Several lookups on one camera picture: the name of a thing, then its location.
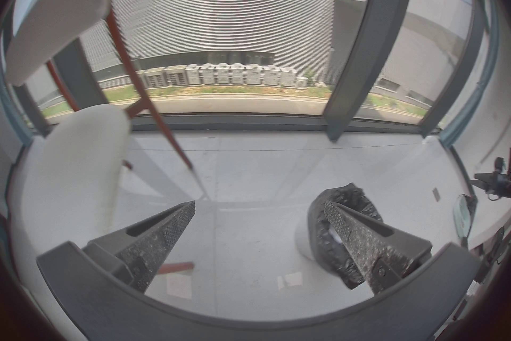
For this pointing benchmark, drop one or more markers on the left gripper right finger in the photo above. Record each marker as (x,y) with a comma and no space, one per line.
(371,247)

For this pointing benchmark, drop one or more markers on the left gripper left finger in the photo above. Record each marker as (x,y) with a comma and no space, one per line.
(159,243)

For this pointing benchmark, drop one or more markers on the black plastic bag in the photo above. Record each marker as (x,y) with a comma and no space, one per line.
(353,197)

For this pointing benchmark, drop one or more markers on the white chair with red legs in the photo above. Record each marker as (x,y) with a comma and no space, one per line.
(72,171)

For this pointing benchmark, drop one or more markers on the window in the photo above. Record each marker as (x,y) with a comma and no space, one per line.
(379,32)

